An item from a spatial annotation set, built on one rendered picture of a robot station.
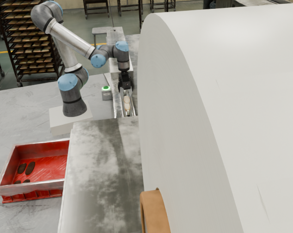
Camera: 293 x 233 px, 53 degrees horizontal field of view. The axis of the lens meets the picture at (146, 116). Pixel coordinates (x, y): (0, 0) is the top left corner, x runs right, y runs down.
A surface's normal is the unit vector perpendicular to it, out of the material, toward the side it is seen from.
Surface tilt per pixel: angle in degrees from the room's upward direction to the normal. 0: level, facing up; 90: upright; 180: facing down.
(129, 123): 0
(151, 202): 13
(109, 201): 0
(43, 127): 0
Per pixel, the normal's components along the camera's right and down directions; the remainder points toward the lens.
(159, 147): -0.98, -0.10
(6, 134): -0.04, -0.84
